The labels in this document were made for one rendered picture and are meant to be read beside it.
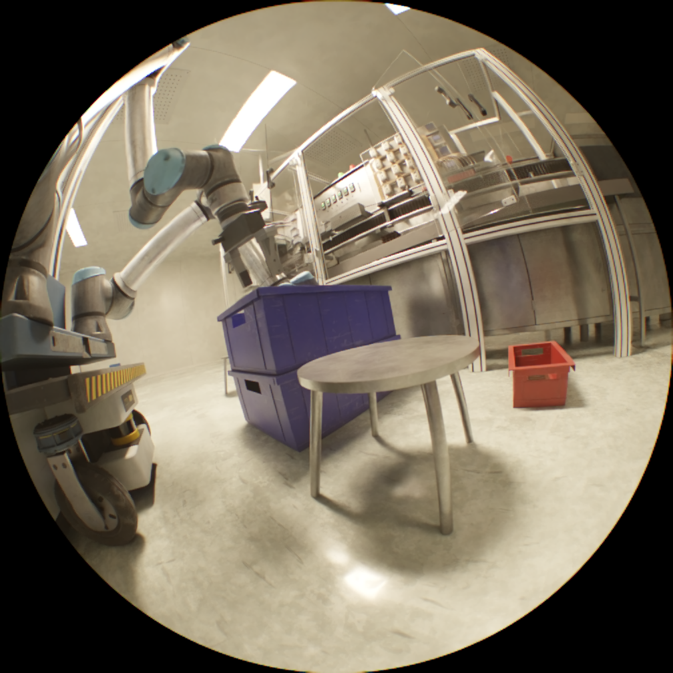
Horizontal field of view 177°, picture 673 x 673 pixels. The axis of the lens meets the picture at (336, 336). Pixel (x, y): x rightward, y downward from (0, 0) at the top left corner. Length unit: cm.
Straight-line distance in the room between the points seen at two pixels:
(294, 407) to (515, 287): 118
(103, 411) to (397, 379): 54
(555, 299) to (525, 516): 111
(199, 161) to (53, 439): 53
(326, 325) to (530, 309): 106
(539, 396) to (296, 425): 66
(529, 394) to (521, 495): 33
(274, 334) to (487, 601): 61
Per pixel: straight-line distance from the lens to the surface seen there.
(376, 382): 22
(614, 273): 113
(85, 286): 91
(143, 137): 69
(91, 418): 57
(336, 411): 66
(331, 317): 64
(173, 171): 46
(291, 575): 36
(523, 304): 130
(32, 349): 46
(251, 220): 48
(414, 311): 139
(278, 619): 34
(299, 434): 58
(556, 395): 69
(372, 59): 267
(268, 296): 53
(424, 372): 22
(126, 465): 58
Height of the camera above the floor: 31
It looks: 3 degrees down
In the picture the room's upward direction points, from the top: 11 degrees counter-clockwise
